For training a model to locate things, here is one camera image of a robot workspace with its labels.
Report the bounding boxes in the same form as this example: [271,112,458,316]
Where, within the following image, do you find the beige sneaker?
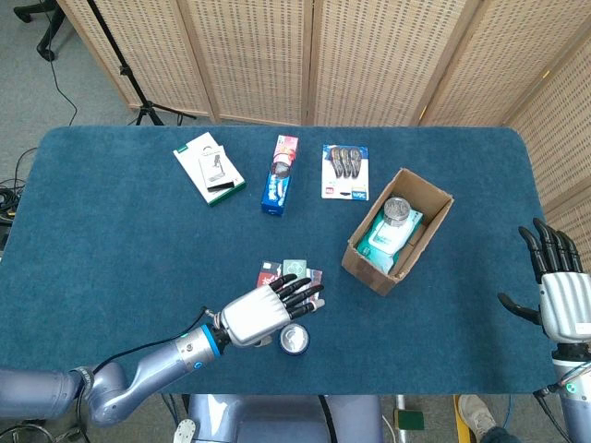
[458,394,498,437]

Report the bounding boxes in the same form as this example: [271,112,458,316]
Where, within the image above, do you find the red black snack packet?
[256,260,324,296]

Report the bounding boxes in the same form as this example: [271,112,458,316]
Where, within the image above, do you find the blue soda can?
[278,323,311,357]

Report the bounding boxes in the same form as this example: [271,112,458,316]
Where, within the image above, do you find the round silver metal tin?
[382,198,413,229]

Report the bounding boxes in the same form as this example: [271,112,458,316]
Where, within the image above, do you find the white green flat box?
[173,131,247,208]

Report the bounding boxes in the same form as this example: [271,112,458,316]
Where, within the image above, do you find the black wheeled stand base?
[0,414,91,443]

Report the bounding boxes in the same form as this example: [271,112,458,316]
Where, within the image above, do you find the blue Oreo cookie box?
[260,134,300,217]

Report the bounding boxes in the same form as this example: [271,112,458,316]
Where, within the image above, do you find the green wet wipes pack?
[356,207,425,274]

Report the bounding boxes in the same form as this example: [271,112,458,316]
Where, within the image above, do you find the small green block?
[392,409,425,431]

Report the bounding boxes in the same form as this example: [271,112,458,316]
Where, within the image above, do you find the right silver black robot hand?
[497,218,591,345]

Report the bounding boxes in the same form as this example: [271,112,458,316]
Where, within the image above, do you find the black floor cable bundle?
[0,146,41,227]

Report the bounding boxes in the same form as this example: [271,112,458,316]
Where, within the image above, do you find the open cardboard box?
[341,167,455,296]

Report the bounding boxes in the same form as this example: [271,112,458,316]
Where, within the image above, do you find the blister card with three items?
[320,143,371,202]

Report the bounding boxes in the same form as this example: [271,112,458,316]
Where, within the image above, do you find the blue carpet table cover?
[0,125,587,397]

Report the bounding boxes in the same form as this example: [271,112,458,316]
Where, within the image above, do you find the dark blue trouser leg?
[479,425,516,443]

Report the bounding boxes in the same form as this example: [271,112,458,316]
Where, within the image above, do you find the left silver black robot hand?
[210,273,326,348]

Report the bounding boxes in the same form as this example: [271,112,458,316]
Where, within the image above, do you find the green pocket tissue pack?
[282,258,308,282]

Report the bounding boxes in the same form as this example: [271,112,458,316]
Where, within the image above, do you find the thin black floor cable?
[47,57,78,126]

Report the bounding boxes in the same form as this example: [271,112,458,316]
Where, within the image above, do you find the black tripod stand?
[86,0,198,126]

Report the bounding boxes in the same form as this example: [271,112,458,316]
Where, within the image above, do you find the blue-grey robot torso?
[173,393,384,443]

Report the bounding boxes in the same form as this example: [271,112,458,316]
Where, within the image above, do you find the black office chair base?
[13,0,66,62]

